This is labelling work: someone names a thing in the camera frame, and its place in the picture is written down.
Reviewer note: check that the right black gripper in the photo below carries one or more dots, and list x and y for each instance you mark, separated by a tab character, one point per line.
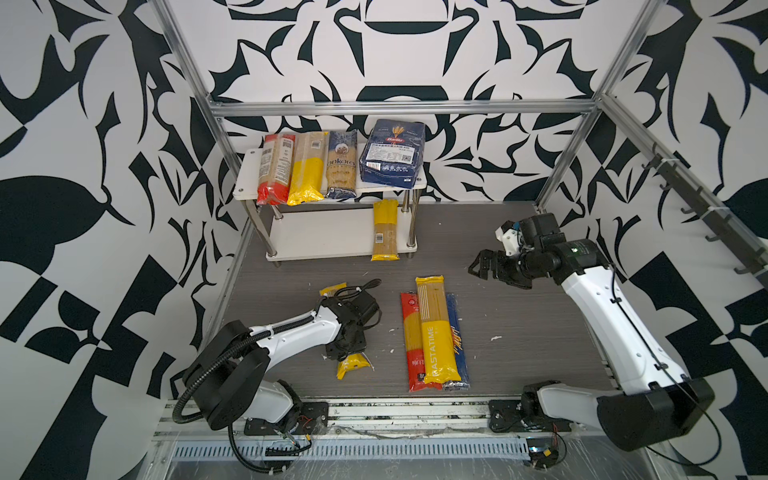
498	270

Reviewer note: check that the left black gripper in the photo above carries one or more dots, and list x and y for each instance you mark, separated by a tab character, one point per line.
362	336

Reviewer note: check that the yellow Pastatime spaghetti pack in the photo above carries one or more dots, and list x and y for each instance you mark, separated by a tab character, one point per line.
437	335
353	362

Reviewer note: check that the yellow spaghetti pack small barcode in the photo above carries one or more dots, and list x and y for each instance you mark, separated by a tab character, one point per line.
385	216

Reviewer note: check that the dark blue Barilla pasta box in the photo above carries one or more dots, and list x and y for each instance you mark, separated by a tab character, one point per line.
393	153

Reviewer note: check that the dark blue clear spaghetti pack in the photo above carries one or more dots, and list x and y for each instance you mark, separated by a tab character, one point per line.
341	165

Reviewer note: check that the red spaghetti pack white label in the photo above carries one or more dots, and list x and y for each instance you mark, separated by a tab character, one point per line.
275	169

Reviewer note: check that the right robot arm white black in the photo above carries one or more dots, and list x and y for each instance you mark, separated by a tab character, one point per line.
656	399

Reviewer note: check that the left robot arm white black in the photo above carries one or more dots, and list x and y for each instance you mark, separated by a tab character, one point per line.
226	380

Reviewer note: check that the white two-tier metal shelf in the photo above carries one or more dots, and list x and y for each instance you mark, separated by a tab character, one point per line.
318	230

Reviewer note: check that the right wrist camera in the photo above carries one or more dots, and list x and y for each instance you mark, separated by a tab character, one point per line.
509	234

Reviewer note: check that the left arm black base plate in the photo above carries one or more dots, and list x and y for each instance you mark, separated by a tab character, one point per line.
300	420

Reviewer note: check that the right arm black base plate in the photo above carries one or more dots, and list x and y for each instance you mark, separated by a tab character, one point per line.
510	417

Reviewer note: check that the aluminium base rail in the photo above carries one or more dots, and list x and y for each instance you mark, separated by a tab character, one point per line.
421	428

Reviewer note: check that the aluminium cage frame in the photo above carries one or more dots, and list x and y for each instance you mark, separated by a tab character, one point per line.
529	106

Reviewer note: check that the grey wall hook rack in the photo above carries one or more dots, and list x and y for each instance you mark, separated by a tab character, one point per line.
725	226

